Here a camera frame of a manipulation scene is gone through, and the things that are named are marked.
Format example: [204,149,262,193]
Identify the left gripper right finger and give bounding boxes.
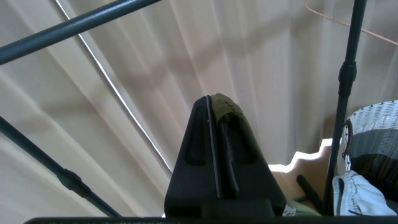
[211,102,287,218]

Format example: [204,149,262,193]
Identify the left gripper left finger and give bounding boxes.
[164,95,219,218]

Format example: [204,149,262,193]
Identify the pink clothes hanger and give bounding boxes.
[304,1,398,47]

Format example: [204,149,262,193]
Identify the beige curtain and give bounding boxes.
[0,0,398,218]

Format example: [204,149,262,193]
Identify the white laundry basket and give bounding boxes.
[341,100,398,215]

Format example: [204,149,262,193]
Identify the green long-sleeved shirt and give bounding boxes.
[210,92,321,218]

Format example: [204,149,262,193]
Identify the pale grey shorts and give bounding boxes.
[331,169,398,217]

